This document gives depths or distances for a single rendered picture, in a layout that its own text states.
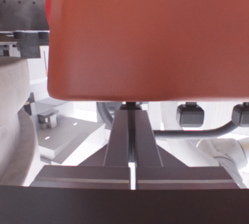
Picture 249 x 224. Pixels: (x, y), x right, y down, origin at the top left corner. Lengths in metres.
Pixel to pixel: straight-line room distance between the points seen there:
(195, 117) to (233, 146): 0.62
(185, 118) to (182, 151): 0.41
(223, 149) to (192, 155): 0.21
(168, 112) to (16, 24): 0.98
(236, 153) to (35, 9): 1.22
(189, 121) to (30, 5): 1.14
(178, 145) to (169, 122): 0.07
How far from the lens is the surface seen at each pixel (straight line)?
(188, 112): 0.16
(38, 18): 1.21
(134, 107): 0.16
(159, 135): 0.23
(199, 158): 0.59
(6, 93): 1.00
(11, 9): 1.23
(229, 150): 0.77
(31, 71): 4.11
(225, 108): 13.92
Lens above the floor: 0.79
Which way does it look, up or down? 16 degrees up
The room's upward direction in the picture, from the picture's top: 180 degrees clockwise
